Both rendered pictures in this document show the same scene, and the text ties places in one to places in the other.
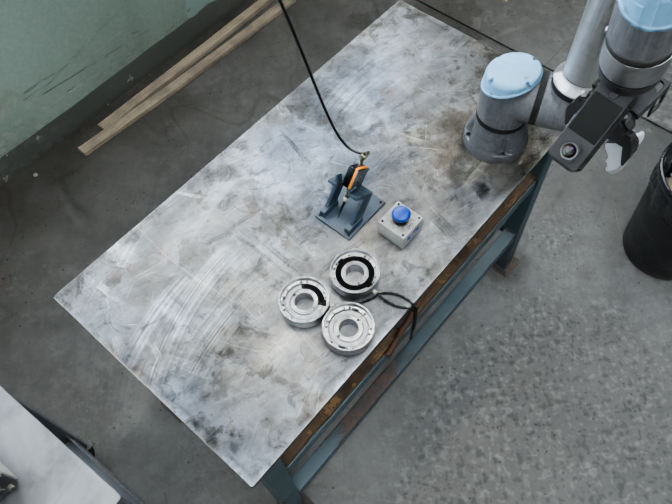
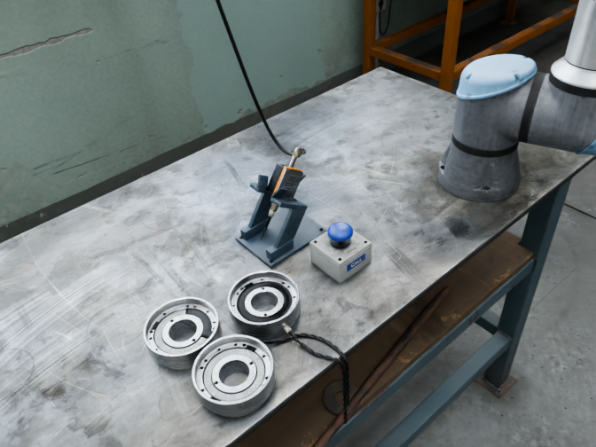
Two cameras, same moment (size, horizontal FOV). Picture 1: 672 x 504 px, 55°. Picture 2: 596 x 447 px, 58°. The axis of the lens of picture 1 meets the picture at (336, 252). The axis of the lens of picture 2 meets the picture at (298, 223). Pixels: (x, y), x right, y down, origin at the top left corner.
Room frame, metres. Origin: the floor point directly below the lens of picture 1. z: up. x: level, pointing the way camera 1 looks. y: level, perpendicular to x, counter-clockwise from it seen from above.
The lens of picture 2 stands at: (0.12, -0.17, 1.41)
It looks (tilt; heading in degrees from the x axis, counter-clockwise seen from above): 40 degrees down; 8
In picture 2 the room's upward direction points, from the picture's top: 5 degrees counter-clockwise
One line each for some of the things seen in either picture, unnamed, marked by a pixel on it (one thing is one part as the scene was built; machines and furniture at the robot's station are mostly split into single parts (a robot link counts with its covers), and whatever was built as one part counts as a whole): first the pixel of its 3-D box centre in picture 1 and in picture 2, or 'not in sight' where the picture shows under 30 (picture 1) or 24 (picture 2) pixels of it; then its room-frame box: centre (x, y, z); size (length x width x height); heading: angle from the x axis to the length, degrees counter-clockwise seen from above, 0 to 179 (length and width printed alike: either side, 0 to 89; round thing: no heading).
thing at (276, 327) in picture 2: (354, 274); (264, 305); (0.63, -0.04, 0.82); 0.10 x 0.10 x 0.04
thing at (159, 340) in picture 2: (304, 303); (184, 334); (0.57, 0.07, 0.82); 0.08 x 0.08 x 0.02
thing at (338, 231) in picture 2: (400, 218); (340, 239); (0.74, -0.14, 0.85); 0.04 x 0.04 x 0.05
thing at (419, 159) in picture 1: (341, 194); (276, 221); (0.86, -0.02, 0.79); 1.20 x 0.60 x 0.02; 135
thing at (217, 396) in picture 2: (348, 329); (235, 377); (0.51, -0.01, 0.82); 0.08 x 0.08 x 0.02
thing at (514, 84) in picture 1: (511, 90); (496, 99); (0.98, -0.41, 0.97); 0.13 x 0.12 x 0.14; 66
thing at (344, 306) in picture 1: (348, 329); (235, 376); (0.51, -0.01, 0.82); 0.10 x 0.10 x 0.04
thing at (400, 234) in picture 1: (402, 223); (343, 250); (0.75, -0.15, 0.82); 0.08 x 0.07 x 0.05; 135
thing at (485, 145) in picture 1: (498, 125); (481, 156); (0.98, -0.40, 0.85); 0.15 x 0.15 x 0.10
